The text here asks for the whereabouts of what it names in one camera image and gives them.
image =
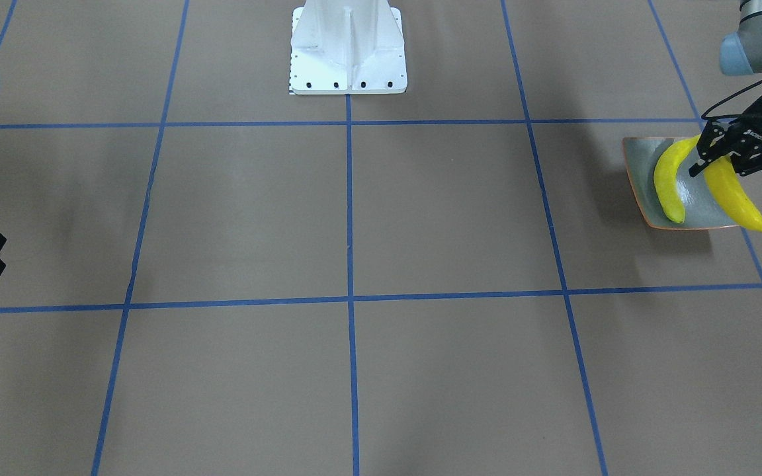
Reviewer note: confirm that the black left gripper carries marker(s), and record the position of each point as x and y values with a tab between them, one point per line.
749	139

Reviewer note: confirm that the yellow banana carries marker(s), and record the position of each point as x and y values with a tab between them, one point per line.
672	193
725	188

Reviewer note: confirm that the grey square plate orange rim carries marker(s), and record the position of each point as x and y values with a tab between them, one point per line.
702	212

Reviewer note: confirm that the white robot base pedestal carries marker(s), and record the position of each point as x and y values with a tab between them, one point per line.
347	48

